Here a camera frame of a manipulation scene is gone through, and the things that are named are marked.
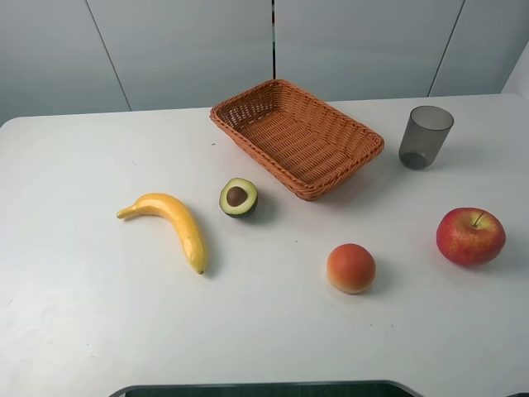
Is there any orange round bread bun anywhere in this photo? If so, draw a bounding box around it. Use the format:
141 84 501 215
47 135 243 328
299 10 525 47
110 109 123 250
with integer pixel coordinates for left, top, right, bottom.
326 243 376 294

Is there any yellow banana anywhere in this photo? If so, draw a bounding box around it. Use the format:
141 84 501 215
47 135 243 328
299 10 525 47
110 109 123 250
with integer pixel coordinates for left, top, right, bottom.
117 193 207 275

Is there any halved avocado with pit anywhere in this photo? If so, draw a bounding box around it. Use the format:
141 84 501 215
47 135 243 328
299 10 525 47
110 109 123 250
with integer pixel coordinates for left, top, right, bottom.
219 178 259 218

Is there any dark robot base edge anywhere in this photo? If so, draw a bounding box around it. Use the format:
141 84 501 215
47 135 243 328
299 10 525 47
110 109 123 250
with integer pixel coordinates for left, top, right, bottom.
112 381 417 397

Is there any orange wicker basket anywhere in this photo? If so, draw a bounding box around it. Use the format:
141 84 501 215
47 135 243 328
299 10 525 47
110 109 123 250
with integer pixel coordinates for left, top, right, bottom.
210 79 384 202

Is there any grey translucent plastic cup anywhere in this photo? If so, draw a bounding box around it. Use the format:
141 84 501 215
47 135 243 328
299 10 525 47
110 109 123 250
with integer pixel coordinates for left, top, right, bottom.
398 105 454 170

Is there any red apple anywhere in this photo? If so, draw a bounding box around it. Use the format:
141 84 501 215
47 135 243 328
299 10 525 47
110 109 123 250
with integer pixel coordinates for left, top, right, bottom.
436 208 506 268

